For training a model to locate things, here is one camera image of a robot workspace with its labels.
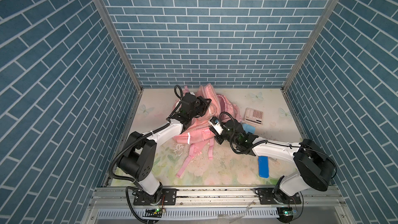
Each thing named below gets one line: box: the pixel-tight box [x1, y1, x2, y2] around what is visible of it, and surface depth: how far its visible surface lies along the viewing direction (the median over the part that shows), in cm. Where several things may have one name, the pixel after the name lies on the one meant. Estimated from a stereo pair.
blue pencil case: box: [258, 156, 269, 179], surface depth 84 cm
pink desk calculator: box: [244, 107, 264, 126], surface depth 104 cm
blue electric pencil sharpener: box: [242, 123, 256, 134], surface depth 96 cm
